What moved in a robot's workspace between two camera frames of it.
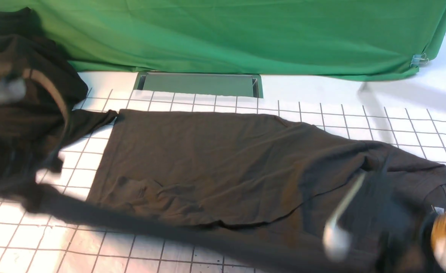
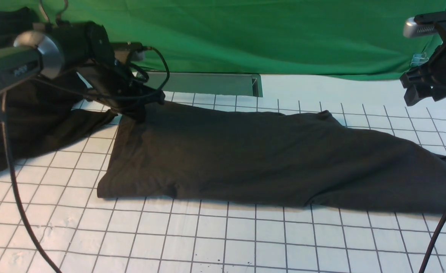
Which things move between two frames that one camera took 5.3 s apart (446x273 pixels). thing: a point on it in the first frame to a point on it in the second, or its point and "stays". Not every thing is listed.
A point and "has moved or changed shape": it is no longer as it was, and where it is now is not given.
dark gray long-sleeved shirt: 225,192 has moved or changed shape
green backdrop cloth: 343,38 stays
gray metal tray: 200,83 stays
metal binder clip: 419,59 stays
